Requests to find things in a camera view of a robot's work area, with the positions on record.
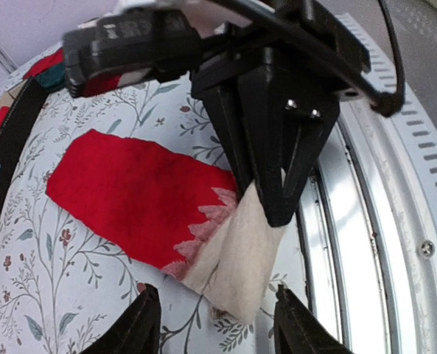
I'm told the red and beige sock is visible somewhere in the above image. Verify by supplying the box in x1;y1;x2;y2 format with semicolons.
46;130;287;325

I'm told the aluminium front frame rail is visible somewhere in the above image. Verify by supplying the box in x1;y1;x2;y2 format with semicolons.
295;10;437;354

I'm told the dark green sock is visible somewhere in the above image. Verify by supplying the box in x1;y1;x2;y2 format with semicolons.
35;63;66;94

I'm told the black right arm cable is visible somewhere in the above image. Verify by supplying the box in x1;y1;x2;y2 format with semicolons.
210;0;407;119

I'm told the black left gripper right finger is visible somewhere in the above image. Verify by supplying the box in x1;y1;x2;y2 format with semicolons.
273;285;352;354

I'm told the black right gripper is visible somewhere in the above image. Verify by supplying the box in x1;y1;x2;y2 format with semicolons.
202;1;371;227

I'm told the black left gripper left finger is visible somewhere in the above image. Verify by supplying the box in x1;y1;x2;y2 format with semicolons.
81;284;161;354

